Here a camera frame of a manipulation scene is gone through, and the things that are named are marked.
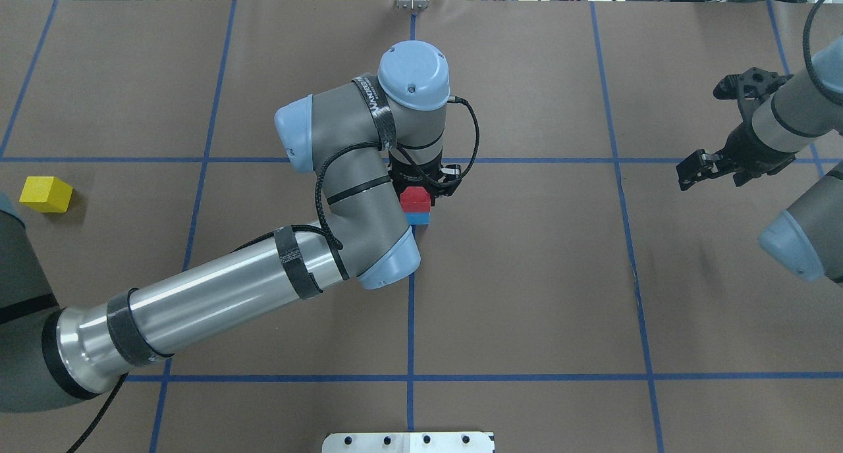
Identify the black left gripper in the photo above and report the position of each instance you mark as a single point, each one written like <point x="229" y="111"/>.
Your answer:
<point x="411" y="174"/>

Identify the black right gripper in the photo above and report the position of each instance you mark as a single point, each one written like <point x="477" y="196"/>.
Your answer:
<point x="748" y="144"/>

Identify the red cube block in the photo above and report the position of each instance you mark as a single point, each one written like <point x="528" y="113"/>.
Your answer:
<point x="415" y="199"/>

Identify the blue cube block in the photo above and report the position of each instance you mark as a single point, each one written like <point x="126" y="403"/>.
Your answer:
<point x="418" y="218"/>

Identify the yellow cube block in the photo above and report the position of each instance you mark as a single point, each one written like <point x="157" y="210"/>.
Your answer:
<point x="46" y="194"/>

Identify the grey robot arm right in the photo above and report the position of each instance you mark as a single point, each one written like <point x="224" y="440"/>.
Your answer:
<point x="805" y="236"/>

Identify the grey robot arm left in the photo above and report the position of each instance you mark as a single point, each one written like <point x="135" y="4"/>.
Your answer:
<point x="366" y="141"/>

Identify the blue tape line lengthwise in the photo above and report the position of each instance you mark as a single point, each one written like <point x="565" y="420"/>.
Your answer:
<point x="410" y="361"/>

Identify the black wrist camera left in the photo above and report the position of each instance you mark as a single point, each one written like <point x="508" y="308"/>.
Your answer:
<point x="451" y="176"/>

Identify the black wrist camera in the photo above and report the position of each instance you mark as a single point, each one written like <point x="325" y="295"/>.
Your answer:
<point x="698" y="166"/>
<point x="451" y="176"/>

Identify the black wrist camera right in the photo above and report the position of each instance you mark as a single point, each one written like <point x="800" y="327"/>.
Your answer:
<point x="698" y="166"/>

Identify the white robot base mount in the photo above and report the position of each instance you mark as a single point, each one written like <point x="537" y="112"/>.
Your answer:
<point x="431" y="441"/>

